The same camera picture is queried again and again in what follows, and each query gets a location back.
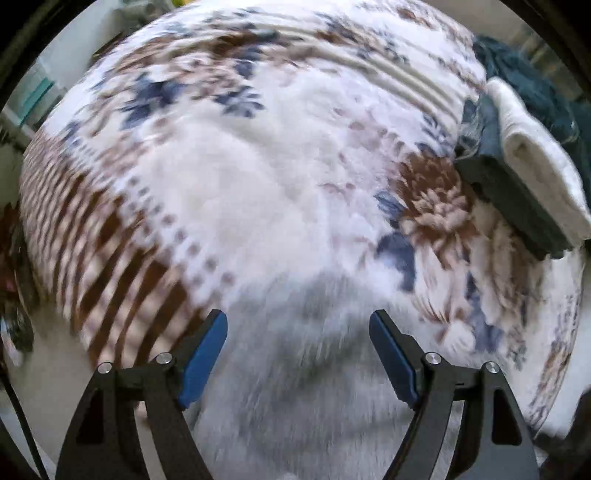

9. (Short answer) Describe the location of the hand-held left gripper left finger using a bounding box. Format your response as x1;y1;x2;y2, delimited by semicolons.
55;309;228;480

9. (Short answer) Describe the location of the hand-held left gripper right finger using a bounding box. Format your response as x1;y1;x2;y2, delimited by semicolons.
369;310;540;480

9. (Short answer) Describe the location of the dark green blanket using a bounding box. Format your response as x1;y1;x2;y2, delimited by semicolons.
473;36;591;160

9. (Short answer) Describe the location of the dark green pillow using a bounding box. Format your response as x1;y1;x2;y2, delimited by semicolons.
455;95;573;260

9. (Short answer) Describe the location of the white fluffy folded cloth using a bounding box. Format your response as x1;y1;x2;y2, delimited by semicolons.
485;78;591;247

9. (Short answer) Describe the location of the teal storage cart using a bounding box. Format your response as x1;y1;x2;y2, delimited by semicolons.
9;65;58;130

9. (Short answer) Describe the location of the black cable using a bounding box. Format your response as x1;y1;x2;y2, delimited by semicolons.
0;360;49;480

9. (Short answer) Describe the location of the floral printed blanket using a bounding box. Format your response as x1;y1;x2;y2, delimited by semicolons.
18;0;585;435

